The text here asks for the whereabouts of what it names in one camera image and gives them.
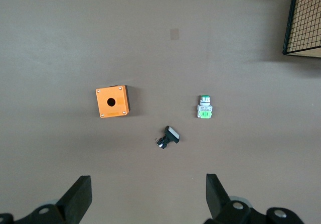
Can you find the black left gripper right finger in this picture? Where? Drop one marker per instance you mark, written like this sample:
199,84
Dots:
215,199

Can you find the black button with white face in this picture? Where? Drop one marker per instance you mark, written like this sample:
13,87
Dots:
171,133

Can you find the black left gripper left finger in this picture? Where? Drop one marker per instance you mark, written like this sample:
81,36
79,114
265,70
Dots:
75,199

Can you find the orange push button enclosure box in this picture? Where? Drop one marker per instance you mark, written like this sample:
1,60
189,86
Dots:
118,106

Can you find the green push button switch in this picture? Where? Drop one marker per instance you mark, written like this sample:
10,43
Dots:
204,109

